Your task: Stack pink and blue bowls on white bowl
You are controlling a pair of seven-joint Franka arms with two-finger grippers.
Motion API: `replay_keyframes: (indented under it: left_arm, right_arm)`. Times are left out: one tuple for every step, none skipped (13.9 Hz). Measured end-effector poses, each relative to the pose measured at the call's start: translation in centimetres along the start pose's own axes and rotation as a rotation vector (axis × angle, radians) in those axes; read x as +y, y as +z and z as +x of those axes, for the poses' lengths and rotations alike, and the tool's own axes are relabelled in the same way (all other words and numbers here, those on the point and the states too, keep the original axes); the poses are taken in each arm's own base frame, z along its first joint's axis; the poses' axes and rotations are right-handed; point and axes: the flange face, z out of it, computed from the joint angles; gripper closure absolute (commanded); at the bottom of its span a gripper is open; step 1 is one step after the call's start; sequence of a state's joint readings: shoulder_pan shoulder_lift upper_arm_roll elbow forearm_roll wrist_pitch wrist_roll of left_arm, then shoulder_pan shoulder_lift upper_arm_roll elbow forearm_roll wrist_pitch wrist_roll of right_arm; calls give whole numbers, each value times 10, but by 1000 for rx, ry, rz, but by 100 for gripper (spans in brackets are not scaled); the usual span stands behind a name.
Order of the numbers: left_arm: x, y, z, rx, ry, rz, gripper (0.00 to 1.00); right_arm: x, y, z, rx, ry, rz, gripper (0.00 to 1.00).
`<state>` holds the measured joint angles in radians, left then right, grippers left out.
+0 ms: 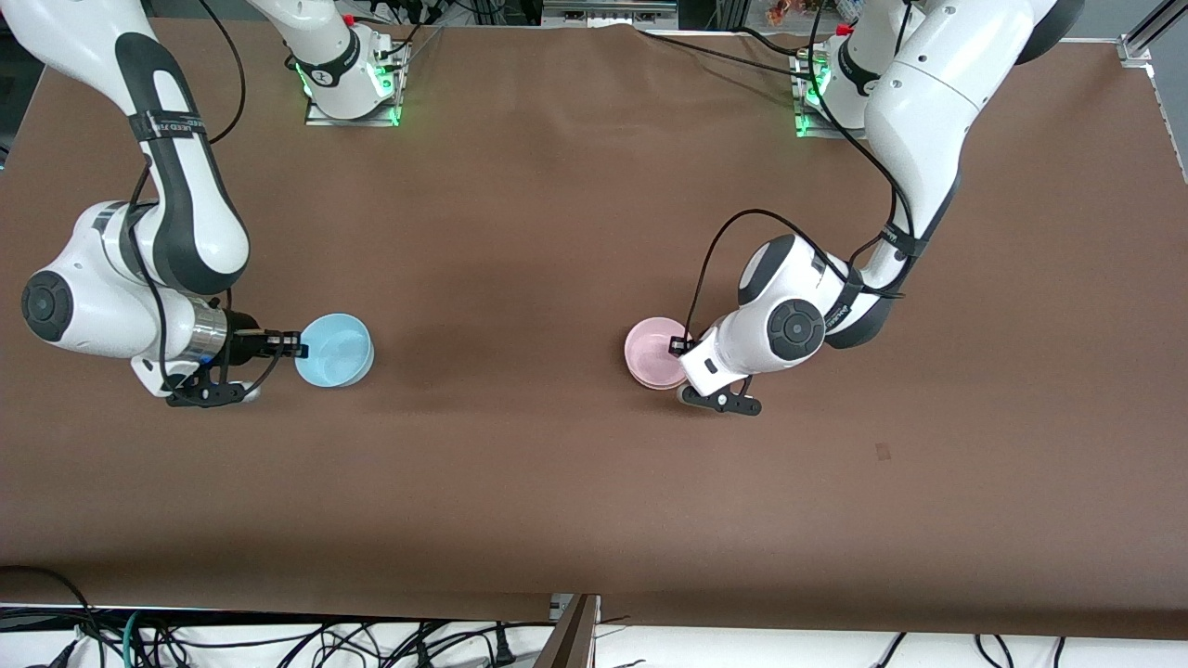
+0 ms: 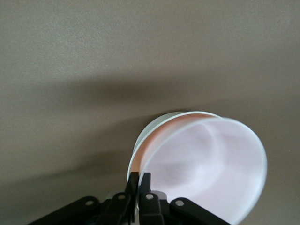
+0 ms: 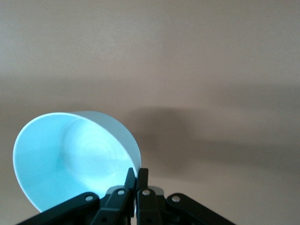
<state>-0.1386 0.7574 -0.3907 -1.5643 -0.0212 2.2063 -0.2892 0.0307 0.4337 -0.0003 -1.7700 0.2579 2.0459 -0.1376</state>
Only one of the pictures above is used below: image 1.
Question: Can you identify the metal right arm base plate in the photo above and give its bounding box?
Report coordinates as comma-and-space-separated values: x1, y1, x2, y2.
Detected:
304, 42, 403, 128

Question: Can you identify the dark aluminium beam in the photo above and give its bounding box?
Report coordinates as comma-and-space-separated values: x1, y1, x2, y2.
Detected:
534, 594, 602, 668

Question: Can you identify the long black base cable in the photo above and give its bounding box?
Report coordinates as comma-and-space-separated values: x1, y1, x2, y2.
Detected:
634, 26, 818, 83

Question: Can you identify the aluminium corner profile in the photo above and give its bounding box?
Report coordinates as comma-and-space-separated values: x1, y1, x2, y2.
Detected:
1117, 0, 1188, 68

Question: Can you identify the short black base cable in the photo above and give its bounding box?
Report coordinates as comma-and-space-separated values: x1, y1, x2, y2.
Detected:
736, 26, 829, 62

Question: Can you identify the grey metal rail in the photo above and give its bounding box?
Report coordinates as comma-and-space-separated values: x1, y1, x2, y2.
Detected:
543, 0, 678, 29

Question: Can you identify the black cable bundle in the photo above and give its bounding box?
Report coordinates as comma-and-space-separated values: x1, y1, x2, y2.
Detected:
353, 0, 446, 71

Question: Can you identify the black looped cable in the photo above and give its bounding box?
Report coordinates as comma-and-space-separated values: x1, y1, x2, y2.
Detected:
0, 564, 96, 668

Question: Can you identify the brown table cover sheet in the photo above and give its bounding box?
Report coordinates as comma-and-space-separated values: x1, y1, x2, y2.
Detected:
0, 19, 1188, 641

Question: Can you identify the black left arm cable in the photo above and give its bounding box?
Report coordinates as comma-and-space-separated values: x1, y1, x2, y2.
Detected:
687, 0, 924, 346

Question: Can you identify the blue bowl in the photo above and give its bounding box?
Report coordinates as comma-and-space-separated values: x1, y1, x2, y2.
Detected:
294, 313, 376, 389

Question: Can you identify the pink bowl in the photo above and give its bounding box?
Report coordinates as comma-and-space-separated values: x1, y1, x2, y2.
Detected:
624, 316, 695, 392

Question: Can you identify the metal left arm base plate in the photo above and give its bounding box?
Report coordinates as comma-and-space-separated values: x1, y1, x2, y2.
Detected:
794, 51, 873, 142

